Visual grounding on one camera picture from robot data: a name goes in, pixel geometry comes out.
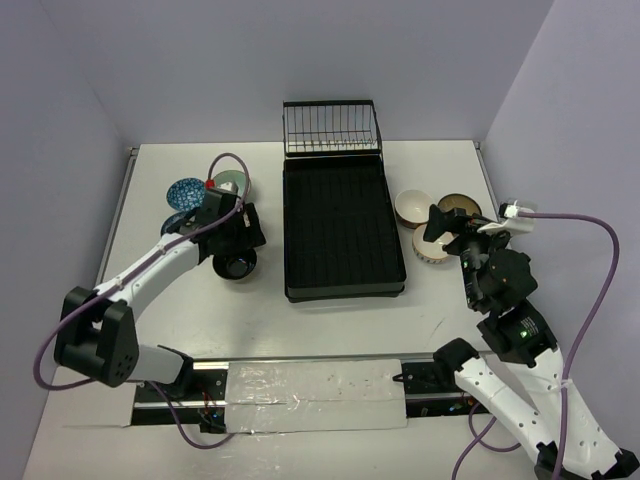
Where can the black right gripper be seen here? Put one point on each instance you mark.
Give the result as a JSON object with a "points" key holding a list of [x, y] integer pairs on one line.
{"points": [[466, 226]]}

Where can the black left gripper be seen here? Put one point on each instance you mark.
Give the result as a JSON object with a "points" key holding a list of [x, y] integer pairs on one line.
{"points": [[245, 235]]}

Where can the black bowl tan outside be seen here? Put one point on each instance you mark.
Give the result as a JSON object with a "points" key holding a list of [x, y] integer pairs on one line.
{"points": [[235, 266]]}

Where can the blue and white floral bowl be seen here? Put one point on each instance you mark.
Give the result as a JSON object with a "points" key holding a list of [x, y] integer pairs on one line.
{"points": [[178, 225]]}

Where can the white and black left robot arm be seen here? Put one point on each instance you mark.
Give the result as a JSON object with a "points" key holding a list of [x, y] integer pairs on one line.
{"points": [[97, 337]]}

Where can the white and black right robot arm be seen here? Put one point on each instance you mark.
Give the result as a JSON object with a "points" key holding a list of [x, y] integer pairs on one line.
{"points": [[551, 421]]}

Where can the black dish rack tray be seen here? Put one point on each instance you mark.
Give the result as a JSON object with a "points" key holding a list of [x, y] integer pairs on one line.
{"points": [[339, 230]]}

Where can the brown bowl cream inside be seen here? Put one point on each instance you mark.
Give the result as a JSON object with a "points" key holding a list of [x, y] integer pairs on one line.
{"points": [[460, 201]]}

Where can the white bowl patterned rim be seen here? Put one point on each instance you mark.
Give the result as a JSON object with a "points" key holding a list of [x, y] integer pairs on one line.
{"points": [[430, 252]]}

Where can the white bowl brown outside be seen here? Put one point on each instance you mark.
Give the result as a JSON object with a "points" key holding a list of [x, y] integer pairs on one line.
{"points": [[412, 208]]}

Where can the pale green bowl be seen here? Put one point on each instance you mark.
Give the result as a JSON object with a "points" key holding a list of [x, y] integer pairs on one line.
{"points": [[232, 181]]}

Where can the dark blue patterned bowl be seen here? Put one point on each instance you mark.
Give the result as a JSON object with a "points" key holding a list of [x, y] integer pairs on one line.
{"points": [[186, 194]]}

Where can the silver taped cover plate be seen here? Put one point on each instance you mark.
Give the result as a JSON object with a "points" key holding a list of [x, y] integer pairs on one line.
{"points": [[291, 397]]}

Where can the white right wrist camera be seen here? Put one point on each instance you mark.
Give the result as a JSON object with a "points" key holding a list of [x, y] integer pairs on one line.
{"points": [[514, 218]]}

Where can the black wire plate rack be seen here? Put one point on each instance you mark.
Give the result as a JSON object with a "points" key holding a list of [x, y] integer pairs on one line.
{"points": [[330, 128]]}

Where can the black aluminium mounting rail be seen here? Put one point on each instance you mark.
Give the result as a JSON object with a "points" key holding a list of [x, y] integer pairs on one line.
{"points": [[203, 404]]}

